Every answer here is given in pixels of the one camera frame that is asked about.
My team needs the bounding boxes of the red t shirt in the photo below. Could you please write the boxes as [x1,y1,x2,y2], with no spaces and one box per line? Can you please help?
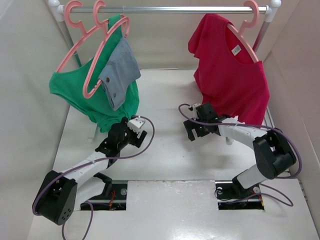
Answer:
[188,13,270,125]

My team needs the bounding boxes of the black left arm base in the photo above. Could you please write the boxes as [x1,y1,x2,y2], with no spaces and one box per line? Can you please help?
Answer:
[74,173,128,211]

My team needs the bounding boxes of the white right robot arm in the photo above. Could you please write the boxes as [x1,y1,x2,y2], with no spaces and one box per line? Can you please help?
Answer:
[180,103,302,197]

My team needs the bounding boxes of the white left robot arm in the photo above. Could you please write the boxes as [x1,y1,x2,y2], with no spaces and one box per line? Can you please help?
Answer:
[32,115,148,226]

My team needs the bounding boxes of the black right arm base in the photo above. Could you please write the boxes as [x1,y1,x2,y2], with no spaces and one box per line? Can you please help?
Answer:
[214,179,265,210]

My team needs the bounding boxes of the pink hanger with garments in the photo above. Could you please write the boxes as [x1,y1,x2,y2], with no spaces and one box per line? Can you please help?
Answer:
[82,0,131,100]

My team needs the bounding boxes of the green garment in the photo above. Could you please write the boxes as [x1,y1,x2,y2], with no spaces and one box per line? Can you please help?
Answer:
[49,14,140,133]

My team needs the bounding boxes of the blue denim garment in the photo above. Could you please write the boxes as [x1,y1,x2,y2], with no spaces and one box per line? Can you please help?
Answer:
[98,37,141,111]

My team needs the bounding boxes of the silver clothes rack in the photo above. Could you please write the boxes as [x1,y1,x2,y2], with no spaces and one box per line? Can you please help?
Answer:
[48,0,281,63]

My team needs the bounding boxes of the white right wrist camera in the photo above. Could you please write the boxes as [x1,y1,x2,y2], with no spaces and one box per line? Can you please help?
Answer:
[188,103,201,121]

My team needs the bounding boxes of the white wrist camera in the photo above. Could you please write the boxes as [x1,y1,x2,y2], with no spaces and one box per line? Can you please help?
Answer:
[127,116,146,134]
[188,103,201,121]

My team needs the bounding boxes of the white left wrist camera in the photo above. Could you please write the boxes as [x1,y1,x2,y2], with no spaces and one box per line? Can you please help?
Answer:
[127,116,146,134]

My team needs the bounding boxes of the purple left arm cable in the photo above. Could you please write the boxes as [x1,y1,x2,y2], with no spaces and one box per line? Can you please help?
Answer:
[32,114,156,240]

